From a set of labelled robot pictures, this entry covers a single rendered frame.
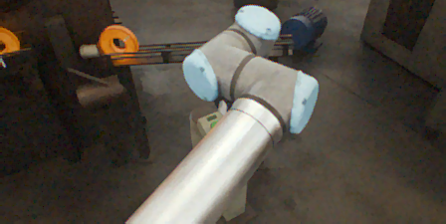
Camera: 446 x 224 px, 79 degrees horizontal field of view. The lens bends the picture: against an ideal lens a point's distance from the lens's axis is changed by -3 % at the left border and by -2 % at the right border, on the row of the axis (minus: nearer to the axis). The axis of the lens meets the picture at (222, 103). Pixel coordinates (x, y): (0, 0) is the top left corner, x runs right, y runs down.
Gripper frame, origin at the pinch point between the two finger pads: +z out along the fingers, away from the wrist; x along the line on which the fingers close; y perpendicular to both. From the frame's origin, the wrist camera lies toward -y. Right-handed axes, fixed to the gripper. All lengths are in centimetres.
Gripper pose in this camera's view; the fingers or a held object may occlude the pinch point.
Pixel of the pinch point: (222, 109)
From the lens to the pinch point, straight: 84.3
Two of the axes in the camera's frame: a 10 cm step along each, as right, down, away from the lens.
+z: -1.7, 5.5, 8.2
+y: 5.0, 7.6, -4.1
